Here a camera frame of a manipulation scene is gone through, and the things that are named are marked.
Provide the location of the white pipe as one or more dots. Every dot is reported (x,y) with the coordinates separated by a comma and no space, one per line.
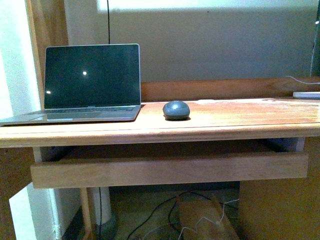
(100,197)

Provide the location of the grey computer mouse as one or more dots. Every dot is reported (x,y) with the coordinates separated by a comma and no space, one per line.
(176,110)

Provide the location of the grey laptop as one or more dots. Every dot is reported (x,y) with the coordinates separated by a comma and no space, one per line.
(88,83)

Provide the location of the wooden keyboard tray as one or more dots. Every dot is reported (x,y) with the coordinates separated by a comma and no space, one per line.
(169,163)

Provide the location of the white flat device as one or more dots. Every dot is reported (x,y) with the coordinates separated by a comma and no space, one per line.
(307,95)

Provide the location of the wooden desk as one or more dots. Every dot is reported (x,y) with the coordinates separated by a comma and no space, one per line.
(220,110)

